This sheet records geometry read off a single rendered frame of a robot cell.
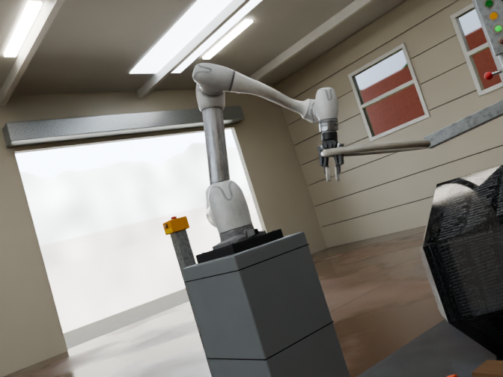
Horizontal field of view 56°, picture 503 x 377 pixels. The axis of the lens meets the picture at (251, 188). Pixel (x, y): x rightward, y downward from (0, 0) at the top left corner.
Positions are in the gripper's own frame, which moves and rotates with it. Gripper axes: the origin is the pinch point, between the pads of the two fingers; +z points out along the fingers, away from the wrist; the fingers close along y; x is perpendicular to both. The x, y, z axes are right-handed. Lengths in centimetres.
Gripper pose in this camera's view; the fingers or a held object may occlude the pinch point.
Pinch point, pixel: (332, 173)
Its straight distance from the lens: 231.8
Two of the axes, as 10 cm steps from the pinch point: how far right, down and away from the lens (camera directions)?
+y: 7.6, -0.6, -6.5
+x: 6.4, -0.7, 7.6
